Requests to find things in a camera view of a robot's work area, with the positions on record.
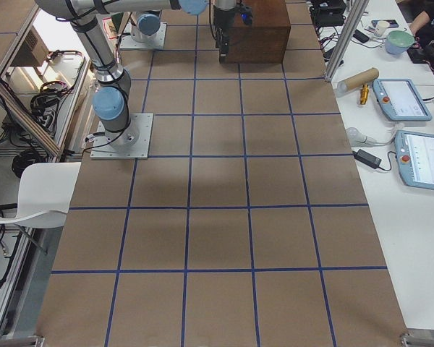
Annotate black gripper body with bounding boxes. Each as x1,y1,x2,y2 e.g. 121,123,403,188
213,5,235,36

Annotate dark wooden drawer box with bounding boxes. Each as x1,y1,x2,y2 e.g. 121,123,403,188
219,0,291,64

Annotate brass cylindrical tool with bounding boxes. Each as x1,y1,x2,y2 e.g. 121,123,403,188
359,84,370,106

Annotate cardboard tube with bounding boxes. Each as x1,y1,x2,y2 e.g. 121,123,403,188
337,67,379,93

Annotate white paper cup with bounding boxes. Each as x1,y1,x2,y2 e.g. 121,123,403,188
374,20,390,38

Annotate white light bulb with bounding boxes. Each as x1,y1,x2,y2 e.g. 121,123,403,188
346,127,386,147

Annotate mint green bowl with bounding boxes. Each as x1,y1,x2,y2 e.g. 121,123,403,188
384,30,415,55

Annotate black power adapter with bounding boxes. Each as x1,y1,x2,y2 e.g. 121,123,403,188
352,149,382,169

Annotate upper blue teach pendant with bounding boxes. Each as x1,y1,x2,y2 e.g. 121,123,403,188
372,78,433,122

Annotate blue teach pendant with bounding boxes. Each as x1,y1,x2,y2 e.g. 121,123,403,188
394,130,434,190
372,78,433,122

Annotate person in patterned shirt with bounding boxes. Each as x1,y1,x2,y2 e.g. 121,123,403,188
409,0,434,75

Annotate lower blue teach pendant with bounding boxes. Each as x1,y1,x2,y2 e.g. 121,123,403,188
394,130,434,190

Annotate white plastic chair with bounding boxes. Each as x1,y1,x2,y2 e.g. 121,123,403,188
0,162,81,228

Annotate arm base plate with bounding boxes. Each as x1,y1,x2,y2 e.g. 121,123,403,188
120,22,167,51
90,113,154,160

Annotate aluminium frame post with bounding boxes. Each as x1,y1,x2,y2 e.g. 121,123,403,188
324,0,369,82

